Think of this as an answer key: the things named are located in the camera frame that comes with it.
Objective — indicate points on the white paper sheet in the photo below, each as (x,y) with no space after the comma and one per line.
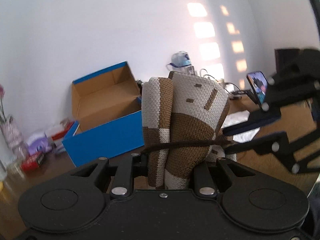
(240,130)

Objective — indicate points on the smartphone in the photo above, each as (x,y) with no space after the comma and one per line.
(257,86)

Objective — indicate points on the clear water bottle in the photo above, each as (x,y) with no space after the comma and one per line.
(182,62)

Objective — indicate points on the brown white checkered towel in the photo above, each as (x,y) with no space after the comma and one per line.
(185,130)

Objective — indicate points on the purple packet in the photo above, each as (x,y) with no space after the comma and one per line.
(40,142)

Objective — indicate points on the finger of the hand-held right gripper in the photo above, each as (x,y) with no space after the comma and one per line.
(265,143)
(252,123)

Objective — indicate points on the white red packet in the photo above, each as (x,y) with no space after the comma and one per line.
(61,130)

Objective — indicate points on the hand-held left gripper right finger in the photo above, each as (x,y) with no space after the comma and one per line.
(203,177)

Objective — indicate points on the blue cardboard box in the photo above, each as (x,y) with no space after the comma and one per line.
(107,135)

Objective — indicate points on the pink dried flowers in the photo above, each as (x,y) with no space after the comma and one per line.
(1,105)

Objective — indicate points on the patterned glass flower vase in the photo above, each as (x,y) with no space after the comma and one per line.
(15,135)

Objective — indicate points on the red box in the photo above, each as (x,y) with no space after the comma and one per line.
(33,161)

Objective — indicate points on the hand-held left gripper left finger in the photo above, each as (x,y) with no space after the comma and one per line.
(125,172)

